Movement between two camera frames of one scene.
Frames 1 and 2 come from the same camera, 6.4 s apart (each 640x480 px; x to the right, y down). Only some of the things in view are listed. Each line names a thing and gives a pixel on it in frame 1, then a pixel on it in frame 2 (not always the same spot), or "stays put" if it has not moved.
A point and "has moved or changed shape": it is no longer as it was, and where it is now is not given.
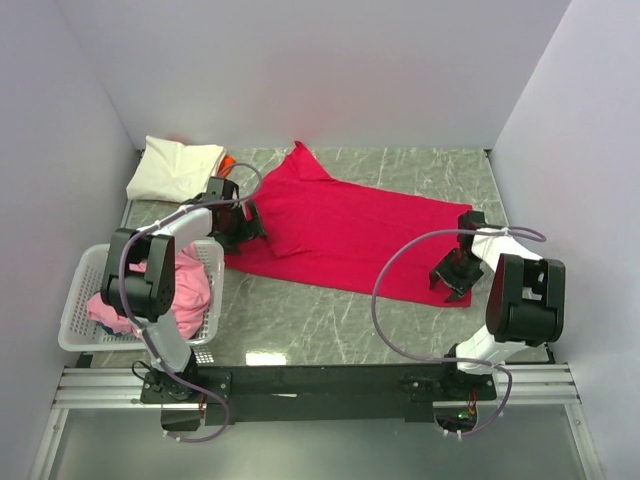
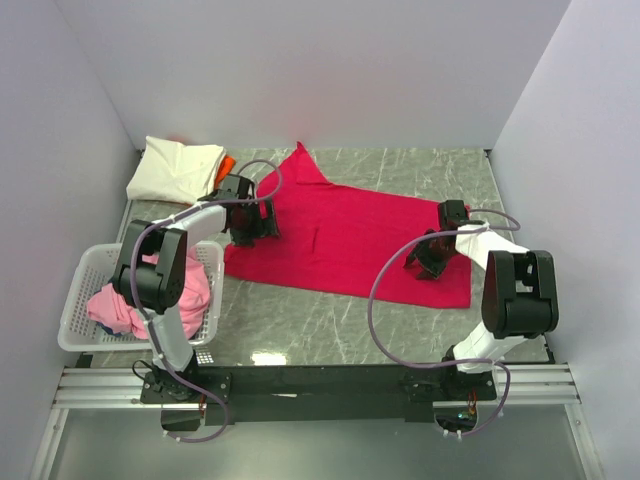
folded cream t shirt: x=175 y=172 stays put
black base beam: x=310 y=393 stays put
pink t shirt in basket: x=191 y=300 stays put
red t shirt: x=343 y=233 has moved or changed shape
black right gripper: x=465 y=284 -> x=422 y=246
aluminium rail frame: x=520 y=385 stays put
